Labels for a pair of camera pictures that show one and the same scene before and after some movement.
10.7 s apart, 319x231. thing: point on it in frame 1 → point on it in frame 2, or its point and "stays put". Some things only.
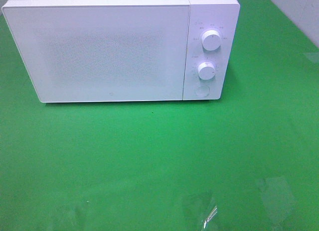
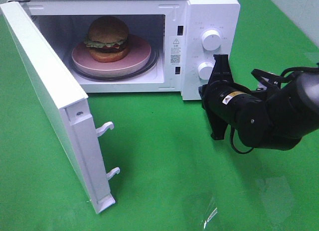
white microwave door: (96, 53) → (66, 106)
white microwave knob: (211, 40) stays put
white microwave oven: (92, 47) stays put
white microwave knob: (206, 70) stays put
